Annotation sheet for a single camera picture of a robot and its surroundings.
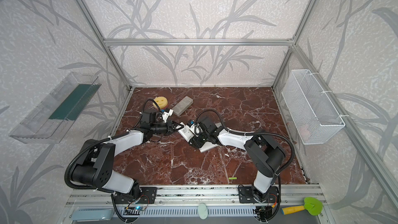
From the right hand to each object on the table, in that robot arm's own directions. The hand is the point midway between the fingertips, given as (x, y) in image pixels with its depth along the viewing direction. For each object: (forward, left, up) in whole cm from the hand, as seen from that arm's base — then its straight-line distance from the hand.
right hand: (192, 134), depth 89 cm
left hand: (+3, +4, +8) cm, 10 cm away
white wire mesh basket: (-8, -52, +29) cm, 60 cm away
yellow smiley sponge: (+27, +24, -3) cm, 37 cm away
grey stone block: (+23, +9, -3) cm, 25 cm away
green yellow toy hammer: (-34, -57, -3) cm, 66 cm away
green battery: (-22, -22, -6) cm, 31 cm away
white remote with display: (-1, +3, +5) cm, 6 cm away
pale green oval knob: (-36, -7, -3) cm, 36 cm away
